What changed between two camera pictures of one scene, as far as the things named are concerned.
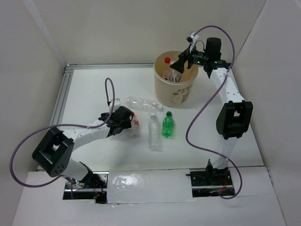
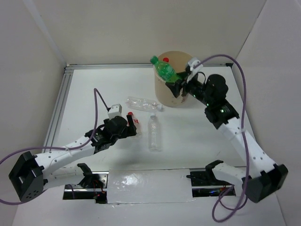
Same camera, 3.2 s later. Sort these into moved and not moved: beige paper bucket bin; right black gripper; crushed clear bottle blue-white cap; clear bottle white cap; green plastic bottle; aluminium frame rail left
Moved: right black gripper; green plastic bottle
Not moved: beige paper bucket bin; crushed clear bottle blue-white cap; aluminium frame rail left; clear bottle white cap
